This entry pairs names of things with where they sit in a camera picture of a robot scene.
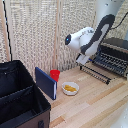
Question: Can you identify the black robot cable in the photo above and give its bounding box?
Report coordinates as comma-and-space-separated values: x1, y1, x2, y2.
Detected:
111, 11, 128, 30

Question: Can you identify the metal rack frame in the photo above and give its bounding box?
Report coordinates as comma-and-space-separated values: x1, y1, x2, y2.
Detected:
79, 61, 113, 85

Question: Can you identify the red plastic cup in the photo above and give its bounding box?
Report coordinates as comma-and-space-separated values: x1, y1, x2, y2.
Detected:
49, 69, 61, 83

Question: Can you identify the black fabric storage case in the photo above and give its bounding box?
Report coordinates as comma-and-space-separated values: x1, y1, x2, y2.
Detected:
0, 59, 52, 128

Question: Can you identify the grey ribbed oven tray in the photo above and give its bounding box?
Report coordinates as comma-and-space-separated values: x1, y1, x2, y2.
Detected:
93, 51, 128, 73

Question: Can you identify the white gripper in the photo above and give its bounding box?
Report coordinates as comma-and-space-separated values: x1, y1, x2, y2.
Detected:
75, 53, 93, 66

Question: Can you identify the white round bowl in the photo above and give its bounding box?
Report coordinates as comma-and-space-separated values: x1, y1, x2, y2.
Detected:
61, 81, 80, 97

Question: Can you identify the black dish rack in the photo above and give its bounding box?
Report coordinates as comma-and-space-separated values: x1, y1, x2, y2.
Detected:
99, 37, 128, 79

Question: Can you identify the dark blue book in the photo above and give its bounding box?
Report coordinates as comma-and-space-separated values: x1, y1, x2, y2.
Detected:
34, 66, 58, 101

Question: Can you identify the woven folding screen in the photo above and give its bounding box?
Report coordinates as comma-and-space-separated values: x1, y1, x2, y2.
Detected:
0, 0, 128, 81

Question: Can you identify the black vertical cable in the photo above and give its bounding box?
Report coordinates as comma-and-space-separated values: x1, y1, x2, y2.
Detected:
2, 0, 13, 63

